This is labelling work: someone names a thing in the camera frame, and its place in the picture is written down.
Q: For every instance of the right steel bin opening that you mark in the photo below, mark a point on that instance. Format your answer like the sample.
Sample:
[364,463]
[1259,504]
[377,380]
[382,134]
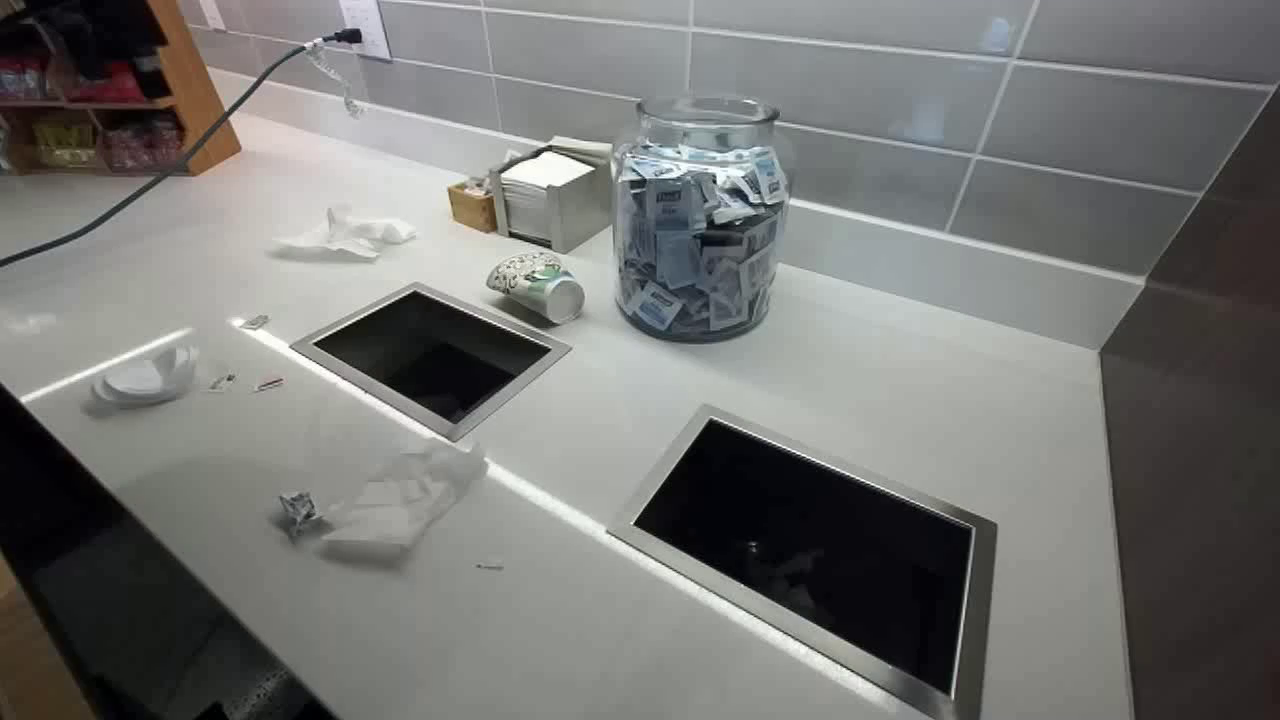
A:
[873,579]

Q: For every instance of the small wooden box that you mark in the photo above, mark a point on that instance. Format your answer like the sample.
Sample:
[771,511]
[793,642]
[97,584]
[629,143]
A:
[473,207]

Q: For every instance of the crumpled white napkin front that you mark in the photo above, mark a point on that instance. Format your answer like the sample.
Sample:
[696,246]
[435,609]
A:
[396,504]

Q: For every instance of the left steel bin opening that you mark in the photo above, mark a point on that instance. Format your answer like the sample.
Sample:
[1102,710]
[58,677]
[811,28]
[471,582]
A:
[435,357]

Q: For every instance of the white wall outlet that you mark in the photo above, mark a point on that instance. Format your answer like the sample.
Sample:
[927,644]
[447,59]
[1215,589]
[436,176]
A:
[364,19]

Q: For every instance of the glass jar of packets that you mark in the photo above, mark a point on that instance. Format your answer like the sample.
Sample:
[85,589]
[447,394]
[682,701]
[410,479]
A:
[696,209]

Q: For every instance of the wooden shelf with snacks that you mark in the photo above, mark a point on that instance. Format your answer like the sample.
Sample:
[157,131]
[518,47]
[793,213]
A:
[105,85]

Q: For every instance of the patterned white paper cup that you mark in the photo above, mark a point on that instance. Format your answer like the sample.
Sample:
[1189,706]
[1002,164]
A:
[540,286]

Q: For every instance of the small crumpled foil wrapper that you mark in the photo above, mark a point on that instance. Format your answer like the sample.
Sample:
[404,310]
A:
[296,512]

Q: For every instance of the steel bin opening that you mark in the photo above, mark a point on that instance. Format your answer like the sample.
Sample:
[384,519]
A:
[873,579]
[435,357]

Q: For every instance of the crumpled white tissue back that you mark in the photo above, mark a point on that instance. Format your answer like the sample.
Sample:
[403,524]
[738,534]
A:
[350,238]

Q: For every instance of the white napkin dispenser box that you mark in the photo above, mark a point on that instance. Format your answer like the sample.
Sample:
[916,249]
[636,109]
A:
[551,196]

